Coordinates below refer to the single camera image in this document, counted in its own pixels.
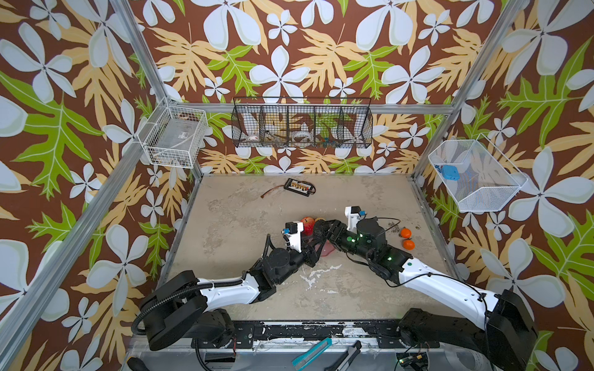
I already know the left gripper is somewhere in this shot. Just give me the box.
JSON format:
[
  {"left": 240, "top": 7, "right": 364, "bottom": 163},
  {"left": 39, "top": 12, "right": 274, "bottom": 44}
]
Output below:
[{"left": 273, "top": 232, "right": 323, "bottom": 286}]

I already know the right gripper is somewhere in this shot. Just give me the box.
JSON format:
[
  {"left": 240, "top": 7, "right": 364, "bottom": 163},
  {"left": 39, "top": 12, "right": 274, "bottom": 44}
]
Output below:
[{"left": 316, "top": 220, "right": 376, "bottom": 265}]

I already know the red apple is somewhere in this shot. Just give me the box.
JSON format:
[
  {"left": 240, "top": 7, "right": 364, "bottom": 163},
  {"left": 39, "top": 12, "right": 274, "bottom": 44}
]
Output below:
[{"left": 300, "top": 216, "right": 316, "bottom": 236}]

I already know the pink polka dot plate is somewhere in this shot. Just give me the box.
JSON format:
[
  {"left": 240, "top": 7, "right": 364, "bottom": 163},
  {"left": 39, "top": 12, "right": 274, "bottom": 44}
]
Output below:
[{"left": 320, "top": 241, "right": 336, "bottom": 257}]

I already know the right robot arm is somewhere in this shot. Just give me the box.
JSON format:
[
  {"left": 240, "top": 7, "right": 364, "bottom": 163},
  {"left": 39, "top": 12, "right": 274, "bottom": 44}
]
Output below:
[{"left": 313, "top": 218, "right": 538, "bottom": 370}]

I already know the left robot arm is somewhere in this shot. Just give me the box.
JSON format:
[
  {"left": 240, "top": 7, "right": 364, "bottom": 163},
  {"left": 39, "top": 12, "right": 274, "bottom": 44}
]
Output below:
[{"left": 131, "top": 237, "right": 325, "bottom": 351}]

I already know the teal utility knife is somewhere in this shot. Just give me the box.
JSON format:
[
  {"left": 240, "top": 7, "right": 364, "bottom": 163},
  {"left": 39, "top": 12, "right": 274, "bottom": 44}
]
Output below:
[{"left": 292, "top": 338, "right": 333, "bottom": 371}]

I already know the black tool front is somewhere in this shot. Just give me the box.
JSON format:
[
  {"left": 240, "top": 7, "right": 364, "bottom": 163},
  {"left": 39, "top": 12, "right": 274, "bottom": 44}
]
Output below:
[{"left": 324, "top": 340, "right": 362, "bottom": 371}]

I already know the blue object in basket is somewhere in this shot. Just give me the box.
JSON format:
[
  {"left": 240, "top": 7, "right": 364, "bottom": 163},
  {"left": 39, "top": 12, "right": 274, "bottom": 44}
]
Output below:
[{"left": 439, "top": 165, "right": 460, "bottom": 182}]

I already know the white mesh basket right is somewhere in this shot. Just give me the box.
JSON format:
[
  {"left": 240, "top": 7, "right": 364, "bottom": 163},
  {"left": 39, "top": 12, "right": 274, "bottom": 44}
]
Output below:
[{"left": 428, "top": 134, "right": 528, "bottom": 213}]

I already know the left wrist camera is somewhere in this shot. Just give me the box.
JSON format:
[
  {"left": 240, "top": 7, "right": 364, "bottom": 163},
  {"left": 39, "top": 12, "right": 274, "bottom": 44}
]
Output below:
[{"left": 282, "top": 221, "right": 304, "bottom": 253}]

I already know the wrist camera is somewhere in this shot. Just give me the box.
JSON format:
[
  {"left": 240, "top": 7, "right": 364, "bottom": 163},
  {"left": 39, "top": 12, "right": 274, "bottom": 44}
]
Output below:
[
  {"left": 282, "top": 221, "right": 304, "bottom": 253},
  {"left": 345, "top": 206, "right": 367, "bottom": 233}
]

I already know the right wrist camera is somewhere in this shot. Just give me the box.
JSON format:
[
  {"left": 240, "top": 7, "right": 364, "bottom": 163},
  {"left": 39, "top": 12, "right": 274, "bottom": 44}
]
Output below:
[{"left": 345, "top": 206, "right": 367, "bottom": 233}]

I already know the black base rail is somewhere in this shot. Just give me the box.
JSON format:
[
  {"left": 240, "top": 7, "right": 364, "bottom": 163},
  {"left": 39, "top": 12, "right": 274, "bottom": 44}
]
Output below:
[{"left": 189, "top": 318, "right": 441, "bottom": 349}]

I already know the black wire basket rear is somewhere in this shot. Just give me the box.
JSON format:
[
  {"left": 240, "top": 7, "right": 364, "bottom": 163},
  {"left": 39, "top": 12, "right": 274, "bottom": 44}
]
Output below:
[{"left": 230, "top": 97, "right": 374, "bottom": 148}]

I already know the white wire basket left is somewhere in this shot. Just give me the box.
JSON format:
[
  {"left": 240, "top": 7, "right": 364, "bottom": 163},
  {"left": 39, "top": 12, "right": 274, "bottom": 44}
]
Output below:
[{"left": 139, "top": 99, "right": 209, "bottom": 169}]

